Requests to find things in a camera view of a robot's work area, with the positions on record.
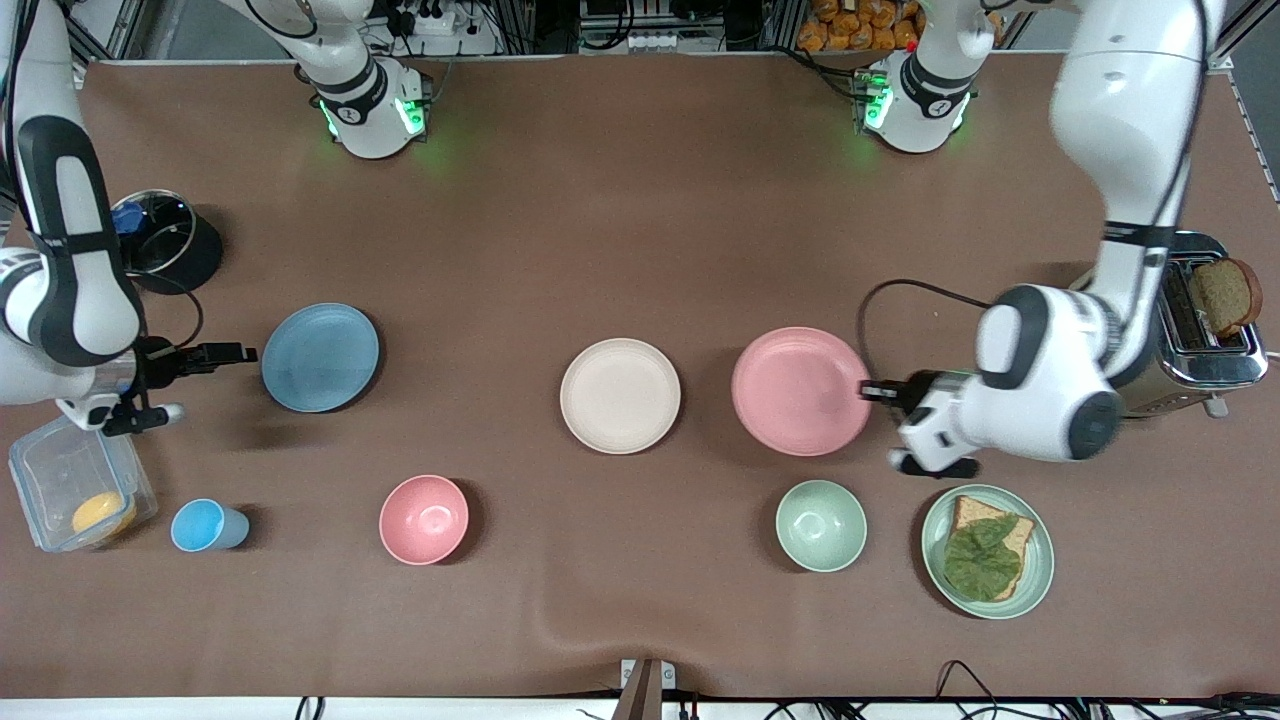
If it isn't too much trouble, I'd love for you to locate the green bowl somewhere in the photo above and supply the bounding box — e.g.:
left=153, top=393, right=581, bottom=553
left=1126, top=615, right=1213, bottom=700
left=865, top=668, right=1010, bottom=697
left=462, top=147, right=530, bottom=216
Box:
left=776, top=480, right=868, bottom=573

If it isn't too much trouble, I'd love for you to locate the pink plate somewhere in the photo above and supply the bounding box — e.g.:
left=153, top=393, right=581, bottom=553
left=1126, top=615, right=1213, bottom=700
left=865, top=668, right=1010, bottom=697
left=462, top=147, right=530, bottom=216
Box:
left=731, top=327, right=873, bottom=458

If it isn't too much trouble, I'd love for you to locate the glass pot lid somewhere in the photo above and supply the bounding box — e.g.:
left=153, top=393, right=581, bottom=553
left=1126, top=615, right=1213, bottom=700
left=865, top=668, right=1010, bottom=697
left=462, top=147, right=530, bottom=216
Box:
left=122, top=193, right=197, bottom=271

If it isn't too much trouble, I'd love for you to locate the green lettuce leaf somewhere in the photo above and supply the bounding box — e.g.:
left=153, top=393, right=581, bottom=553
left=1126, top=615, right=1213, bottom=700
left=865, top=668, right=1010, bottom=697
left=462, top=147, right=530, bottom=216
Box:
left=943, top=515, right=1023, bottom=603

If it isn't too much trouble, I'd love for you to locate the aluminium frame profile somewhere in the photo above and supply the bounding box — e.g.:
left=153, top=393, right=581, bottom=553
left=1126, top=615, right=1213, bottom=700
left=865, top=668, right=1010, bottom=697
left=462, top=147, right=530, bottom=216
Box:
left=1205, top=0, right=1280, bottom=206

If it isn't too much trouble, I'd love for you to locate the thin black cable loop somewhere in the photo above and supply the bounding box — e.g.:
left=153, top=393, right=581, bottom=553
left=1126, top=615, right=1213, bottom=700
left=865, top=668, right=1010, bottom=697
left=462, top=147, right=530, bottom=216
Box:
left=934, top=659, right=1001, bottom=720

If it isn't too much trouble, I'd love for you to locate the black pot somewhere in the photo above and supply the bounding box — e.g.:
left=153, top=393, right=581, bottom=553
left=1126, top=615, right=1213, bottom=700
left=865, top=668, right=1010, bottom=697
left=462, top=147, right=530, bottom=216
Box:
left=112, top=190, right=224, bottom=296

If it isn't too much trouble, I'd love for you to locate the blue plate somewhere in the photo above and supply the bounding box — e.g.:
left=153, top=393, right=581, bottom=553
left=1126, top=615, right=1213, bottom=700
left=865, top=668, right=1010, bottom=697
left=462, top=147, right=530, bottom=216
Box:
left=262, top=303, right=381, bottom=413

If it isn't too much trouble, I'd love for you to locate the brown tablecloth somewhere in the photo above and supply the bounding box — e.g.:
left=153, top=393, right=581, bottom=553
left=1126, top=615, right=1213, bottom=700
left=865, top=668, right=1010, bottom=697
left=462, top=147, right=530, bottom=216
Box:
left=0, top=50, right=1280, bottom=701

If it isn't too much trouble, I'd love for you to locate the metal camera mount clamp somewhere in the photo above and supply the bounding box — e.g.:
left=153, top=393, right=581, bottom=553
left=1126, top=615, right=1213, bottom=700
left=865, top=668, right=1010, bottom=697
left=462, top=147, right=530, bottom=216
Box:
left=620, top=658, right=677, bottom=720

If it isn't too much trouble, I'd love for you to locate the yellow round fruit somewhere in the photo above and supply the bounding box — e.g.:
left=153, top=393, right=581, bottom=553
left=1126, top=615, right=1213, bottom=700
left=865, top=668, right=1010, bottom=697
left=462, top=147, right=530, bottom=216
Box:
left=72, top=490, right=138, bottom=541

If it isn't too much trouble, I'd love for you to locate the brown toast slice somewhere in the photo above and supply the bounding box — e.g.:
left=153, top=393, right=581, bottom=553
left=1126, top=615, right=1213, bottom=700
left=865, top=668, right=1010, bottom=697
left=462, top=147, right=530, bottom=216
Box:
left=1189, top=257, right=1264, bottom=339

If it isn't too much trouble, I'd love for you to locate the blue cup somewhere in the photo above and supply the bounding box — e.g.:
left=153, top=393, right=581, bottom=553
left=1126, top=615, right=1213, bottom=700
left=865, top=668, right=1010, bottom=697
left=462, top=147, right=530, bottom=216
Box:
left=170, top=498, right=250, bottom=553

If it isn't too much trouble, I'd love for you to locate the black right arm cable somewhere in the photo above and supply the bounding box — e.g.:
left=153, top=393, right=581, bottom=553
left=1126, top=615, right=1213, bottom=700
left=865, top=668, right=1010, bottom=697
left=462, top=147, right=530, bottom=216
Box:
left=148, top=268, right=205, bottom=349

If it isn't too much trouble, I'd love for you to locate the bag of orange snacks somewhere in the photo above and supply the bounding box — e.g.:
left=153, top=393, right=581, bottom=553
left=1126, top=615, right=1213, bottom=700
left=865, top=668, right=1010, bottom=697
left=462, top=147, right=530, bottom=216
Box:
left=797, top=0, right=923, bottom=54

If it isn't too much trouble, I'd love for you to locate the silver toaster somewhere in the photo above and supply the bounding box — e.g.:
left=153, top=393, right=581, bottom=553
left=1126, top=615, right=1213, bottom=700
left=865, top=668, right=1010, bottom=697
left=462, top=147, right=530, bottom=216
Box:
left=1118, top=232, right=1270, bottom=419

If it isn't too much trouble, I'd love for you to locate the beige plate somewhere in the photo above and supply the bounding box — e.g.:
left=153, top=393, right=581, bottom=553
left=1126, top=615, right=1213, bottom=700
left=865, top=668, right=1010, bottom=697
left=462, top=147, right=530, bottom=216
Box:
left=560, top=338, right=682, bottom=456

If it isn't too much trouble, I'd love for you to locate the pink bowl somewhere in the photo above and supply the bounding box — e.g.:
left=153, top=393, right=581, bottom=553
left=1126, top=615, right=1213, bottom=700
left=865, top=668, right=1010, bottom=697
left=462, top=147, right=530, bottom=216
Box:
left=379, top=474, right=470, bottom=567

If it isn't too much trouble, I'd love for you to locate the clear plastic container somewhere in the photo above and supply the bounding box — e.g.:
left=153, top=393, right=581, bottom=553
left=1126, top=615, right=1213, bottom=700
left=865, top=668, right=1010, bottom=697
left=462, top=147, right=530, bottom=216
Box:
left=8, top=414, right=159, bottom=553

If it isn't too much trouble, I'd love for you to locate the green plate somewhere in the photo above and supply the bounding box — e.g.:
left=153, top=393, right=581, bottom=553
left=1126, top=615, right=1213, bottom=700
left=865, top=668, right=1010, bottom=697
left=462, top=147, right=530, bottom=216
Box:
left=921, top=484, right=1055, bottom=620

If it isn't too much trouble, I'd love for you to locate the bread slice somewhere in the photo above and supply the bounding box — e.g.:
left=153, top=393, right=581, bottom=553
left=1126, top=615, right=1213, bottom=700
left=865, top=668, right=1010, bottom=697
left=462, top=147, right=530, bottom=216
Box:
left=948, top=496, right=1036, bottom=601

